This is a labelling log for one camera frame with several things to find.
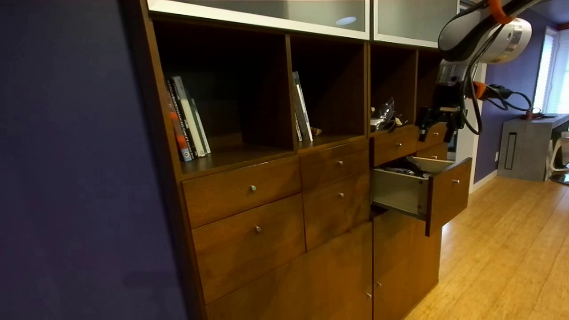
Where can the leaning white book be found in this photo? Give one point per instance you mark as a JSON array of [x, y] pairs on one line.
[[304, 116]]

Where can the narrow shallow wooden drawer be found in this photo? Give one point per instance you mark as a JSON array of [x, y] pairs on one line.
[[331, 163]]

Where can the wide wooden cabinet door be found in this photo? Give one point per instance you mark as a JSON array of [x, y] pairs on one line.
[[313, 285]]

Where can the short grey book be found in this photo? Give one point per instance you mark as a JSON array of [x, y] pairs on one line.
[[201, 127]]

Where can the narrow deep wooden drawer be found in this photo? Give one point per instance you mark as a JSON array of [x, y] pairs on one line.
[[336, 211]]

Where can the white office chair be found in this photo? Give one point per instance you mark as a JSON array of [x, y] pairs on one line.
[[558, 157]]

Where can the narrow frosted glass door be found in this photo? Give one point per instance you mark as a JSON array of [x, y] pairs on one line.
[[414, 20]]

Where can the closed drawer under clutter shelf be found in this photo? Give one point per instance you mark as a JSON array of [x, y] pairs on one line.
[[395, 145]]

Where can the narrow wooden cabinet door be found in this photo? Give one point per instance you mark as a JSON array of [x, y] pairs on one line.
[[405, 267]]

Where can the brown wooden cabinet unit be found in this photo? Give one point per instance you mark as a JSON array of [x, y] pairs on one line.
[[272, 237]]

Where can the wide deep wooden drawer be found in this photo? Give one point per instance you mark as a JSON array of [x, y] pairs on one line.
[[249, 250]]

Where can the dark book with orange dots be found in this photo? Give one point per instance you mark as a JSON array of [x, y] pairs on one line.
[[179, 134]]

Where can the bright window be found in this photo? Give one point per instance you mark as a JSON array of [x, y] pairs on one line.
[[553, 72]]

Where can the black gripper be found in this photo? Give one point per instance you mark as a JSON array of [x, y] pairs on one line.
[[448, 106]]

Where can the wide shallow wooden drawer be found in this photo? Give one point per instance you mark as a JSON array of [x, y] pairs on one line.
[[236, 193]]

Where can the wide frosted glass door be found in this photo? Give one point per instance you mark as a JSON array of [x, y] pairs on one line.
[[267, 11]]

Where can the grey background cabinet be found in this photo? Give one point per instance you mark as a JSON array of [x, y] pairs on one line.
[[524, 148]]

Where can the books in left shelf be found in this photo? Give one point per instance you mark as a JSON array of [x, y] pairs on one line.
[[190, 122]]

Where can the leaning grey book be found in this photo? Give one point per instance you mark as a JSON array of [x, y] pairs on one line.
[[295, 116]]

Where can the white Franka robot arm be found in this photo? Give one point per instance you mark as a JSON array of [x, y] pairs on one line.
[[482, 33]]

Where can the pile of small clutter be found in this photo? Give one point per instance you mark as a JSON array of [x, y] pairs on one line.
[[384, 118]]

